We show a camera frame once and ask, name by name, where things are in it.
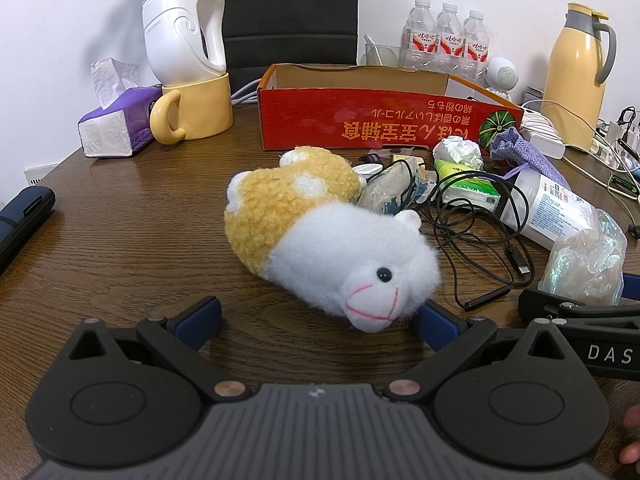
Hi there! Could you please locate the green tissue packet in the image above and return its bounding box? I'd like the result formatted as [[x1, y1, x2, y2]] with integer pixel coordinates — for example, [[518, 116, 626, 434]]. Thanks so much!
[[434, 159, 506, 211]]

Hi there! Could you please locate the purple knitted pouch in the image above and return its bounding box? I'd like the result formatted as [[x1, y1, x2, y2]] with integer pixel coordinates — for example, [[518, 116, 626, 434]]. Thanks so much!
[[490, 126, 572, 191]]

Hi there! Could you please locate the black paper bag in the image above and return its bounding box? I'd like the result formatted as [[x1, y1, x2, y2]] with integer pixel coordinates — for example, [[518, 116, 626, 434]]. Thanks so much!
[[220, 0, 360, 96]]

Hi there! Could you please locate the yellow and white plush hamster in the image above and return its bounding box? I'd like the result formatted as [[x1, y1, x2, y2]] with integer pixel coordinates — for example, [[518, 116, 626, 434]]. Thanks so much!
[[223, 146, 443, 334]]

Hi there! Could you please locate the clear snack packet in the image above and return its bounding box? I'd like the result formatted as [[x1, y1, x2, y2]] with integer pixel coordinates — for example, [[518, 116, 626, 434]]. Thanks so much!
[[357, 157, 426, 216]]

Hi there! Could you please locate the green wire with black plug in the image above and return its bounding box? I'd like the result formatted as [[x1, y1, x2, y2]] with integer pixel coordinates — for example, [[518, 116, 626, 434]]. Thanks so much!
[[607, 172, 640, 238]]

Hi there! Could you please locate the white extension socket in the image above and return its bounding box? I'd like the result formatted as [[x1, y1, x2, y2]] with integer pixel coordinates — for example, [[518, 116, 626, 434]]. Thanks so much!
[[587, 120, 640, 171]]

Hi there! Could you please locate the red cardboard box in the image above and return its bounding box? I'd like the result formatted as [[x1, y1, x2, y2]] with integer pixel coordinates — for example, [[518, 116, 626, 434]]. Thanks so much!
[[256, 63, 525, 152]]

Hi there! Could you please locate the yellow mug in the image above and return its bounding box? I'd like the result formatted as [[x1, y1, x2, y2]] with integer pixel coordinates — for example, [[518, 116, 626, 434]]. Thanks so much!
[[150, 72, 234, 145]]

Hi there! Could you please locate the clear water bottle red label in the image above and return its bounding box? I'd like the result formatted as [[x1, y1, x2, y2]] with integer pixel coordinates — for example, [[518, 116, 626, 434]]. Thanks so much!
[[436, 2, 466, 75], [462, 9, 491, 83], [402, 0, 439, 72]]

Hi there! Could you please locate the iridescent plastic bag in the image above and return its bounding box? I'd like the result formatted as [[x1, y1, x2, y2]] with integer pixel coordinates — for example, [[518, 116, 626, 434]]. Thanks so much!
[[544, 208, 628, 306]]

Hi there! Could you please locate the purple tissue pack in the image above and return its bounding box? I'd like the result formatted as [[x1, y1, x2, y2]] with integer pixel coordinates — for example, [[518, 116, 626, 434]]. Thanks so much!
[[78, 57, 164, 158]]

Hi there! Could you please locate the white plastic bottle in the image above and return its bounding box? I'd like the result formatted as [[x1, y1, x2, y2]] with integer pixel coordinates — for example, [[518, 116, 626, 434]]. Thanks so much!
[[497, 167, 601, 251]]

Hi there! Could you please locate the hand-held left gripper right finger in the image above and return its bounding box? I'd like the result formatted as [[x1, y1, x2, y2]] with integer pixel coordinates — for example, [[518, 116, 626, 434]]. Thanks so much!
[[385, 302, 583, 403]]

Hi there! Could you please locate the black cable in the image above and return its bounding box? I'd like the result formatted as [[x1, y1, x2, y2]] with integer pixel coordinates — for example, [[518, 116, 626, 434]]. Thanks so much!
[[357, 162, 533, 311]]

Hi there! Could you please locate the clear candy wrapper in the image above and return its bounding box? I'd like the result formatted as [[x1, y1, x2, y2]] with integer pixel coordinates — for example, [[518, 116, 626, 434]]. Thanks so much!
[[377, 145, 432, 157]]

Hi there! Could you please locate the white charging cable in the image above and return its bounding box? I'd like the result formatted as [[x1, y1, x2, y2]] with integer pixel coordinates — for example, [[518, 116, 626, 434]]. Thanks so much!
[[231, 82, 262, 107]]

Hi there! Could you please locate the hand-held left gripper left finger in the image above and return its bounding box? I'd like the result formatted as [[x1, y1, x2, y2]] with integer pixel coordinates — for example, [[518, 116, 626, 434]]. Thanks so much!
[[67, 296, 248, 403]]

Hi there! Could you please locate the person's right hand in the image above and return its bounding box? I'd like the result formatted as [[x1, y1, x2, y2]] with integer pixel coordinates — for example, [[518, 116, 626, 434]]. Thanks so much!
[[619, 404, 640, 466]]

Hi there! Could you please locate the dark blue case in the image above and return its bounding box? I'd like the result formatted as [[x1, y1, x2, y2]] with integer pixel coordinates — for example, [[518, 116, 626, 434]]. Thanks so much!
[[0, 186, 57, 273]]

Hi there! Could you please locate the white astronaut figurine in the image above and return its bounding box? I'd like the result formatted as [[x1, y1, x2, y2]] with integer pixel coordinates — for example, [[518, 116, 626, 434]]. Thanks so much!
[[482, 56, 520, 102]]

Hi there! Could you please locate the white detergent bottle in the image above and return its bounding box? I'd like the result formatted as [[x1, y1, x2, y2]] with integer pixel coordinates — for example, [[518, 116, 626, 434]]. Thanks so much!
[[140, 0, 227, 87]]

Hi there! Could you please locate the yellow thermos jug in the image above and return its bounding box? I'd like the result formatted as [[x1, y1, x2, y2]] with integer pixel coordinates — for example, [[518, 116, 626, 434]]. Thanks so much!
[[541, 2, 617, 153]]

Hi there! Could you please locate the clear glass cup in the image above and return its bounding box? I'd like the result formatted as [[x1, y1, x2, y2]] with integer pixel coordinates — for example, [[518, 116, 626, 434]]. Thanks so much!
[[365, 44, 406, 68]]

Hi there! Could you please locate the white power adapter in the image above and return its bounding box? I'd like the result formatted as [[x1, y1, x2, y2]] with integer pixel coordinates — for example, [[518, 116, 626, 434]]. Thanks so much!
[[520, 110, 567, 160]]

